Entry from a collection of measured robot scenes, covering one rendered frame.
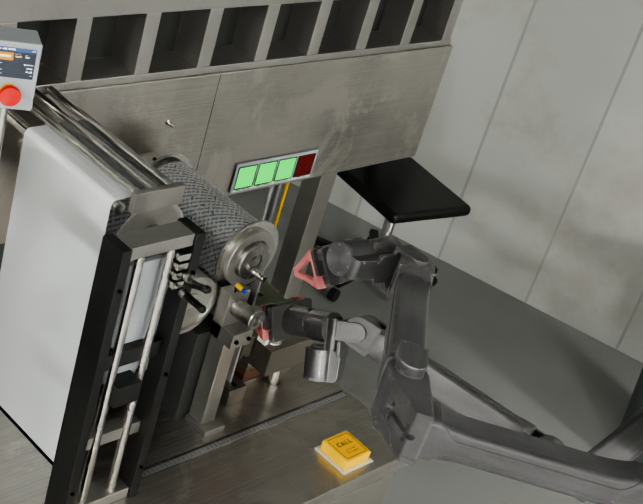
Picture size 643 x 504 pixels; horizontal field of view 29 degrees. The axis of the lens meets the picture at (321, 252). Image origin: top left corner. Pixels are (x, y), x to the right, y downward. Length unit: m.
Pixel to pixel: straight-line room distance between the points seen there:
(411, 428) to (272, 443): 0.87
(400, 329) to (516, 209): 3.24
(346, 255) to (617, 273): 3.06
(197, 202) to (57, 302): 0.34
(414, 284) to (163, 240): 0.39
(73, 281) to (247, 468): 0.52
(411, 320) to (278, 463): 0.65
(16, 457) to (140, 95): 0.69
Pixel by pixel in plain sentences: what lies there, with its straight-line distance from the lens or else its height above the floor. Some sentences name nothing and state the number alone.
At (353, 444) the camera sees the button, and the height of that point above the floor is 0.92.
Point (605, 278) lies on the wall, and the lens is 4.97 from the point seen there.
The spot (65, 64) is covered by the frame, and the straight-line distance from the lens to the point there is 2.24.
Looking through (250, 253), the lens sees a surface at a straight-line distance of 2.23.
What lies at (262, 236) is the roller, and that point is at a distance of 2.24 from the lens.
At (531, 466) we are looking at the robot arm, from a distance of 1.62.
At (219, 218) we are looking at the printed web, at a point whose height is 1.30.
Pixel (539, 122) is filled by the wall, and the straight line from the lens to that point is 4.86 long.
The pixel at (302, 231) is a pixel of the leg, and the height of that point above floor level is 0.84.
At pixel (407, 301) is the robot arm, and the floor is 1.46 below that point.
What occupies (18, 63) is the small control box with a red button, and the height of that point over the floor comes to 1.68.
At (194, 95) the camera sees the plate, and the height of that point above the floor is 1.40.
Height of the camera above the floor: 2.38
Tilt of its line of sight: 29 degrees down
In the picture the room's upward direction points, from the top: 18 degrees clockwise
